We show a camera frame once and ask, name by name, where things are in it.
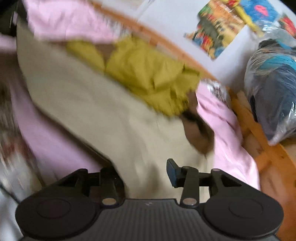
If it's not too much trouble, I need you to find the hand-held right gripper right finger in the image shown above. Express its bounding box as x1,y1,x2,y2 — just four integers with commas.
166,159,243,208

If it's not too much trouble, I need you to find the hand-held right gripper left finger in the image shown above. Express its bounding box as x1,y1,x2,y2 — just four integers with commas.
55,168,125,207

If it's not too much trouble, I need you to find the beige olive brown hooded jacket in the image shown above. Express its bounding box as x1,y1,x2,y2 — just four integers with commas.
16,23,215,200

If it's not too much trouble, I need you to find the clear plastic bag of clothes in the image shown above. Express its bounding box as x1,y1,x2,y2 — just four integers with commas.
244,23,296,146

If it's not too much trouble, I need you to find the colourful landscape poster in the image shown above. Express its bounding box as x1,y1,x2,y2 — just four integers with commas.
184,0,247,61

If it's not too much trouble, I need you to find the pink blanket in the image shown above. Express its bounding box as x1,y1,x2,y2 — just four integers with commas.
0,0,262,191

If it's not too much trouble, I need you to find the blue and yellow poster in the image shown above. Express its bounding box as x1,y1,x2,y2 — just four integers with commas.
222,0,279,32

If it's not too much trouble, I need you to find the red cartoon poster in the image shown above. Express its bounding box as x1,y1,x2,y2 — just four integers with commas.
277,13,296,38

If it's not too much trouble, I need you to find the wooden bed frame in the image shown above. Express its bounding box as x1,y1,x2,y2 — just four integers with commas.
91,0,296,241

